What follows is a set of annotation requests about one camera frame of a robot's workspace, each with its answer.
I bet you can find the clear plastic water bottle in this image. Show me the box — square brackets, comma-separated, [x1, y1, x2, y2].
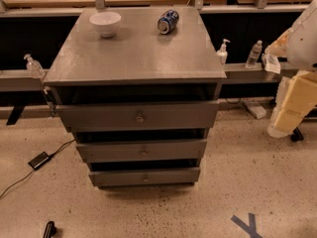
[246, 40, 263, 68]

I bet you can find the black adapter cable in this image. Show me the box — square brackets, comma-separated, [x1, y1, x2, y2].
[0, 138, 76, 200]

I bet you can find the black power adapter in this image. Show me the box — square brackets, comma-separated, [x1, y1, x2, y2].
[28, 152, 51, 171]

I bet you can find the black stand leg with caster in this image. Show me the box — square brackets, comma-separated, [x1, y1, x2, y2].
[290, 128, 304, 142]

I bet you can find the grey middle drawer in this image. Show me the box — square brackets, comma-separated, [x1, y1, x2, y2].
[76, 139, 207, 163]

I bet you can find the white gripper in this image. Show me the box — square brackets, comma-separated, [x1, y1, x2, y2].
[264, 28, 317, 138]

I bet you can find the grey drawer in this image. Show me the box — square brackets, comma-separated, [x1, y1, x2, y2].
[76, 139, 207, 163]
[57, 101, 219, 132]
[89, 167, 200, 187]

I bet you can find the grey metal shelf rail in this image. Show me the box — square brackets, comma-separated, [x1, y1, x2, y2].
[0, 61, 298, 92]

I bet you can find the crumpled white paper packet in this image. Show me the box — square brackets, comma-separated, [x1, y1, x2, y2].
[262, 54, 280, 74]

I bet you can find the grey bottom drawer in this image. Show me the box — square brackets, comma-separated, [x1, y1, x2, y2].
[89, 167, 200, 187]

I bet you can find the black table leg left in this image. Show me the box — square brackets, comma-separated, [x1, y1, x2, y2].
[6, 105, 25, 126]

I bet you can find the grey top drawer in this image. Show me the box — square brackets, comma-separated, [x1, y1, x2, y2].
[57, 101, 219, 132]

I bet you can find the white ceramic bowl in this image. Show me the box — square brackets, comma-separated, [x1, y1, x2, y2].
[89, 11, 122, 37]

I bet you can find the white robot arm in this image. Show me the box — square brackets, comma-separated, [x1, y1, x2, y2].
[264, 0, 317, 138]

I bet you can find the grey wooden drawer cabinet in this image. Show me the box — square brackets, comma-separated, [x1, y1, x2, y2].
[45, 7, 225, 173]

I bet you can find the black object bottom left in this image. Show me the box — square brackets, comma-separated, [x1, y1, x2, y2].
[43, 221, 56, 238]

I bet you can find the clear pump bottle left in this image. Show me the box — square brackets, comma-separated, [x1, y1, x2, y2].
[24, 54, 46, 79]

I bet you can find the white box on floor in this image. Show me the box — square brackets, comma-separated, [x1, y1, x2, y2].
[244, 100, 266, 119]

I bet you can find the blue soda can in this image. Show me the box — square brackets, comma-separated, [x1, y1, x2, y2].
[158, 9, 179, 35]

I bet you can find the white pump bottle right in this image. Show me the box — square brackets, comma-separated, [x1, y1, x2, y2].
[216, 39, 229, 64]

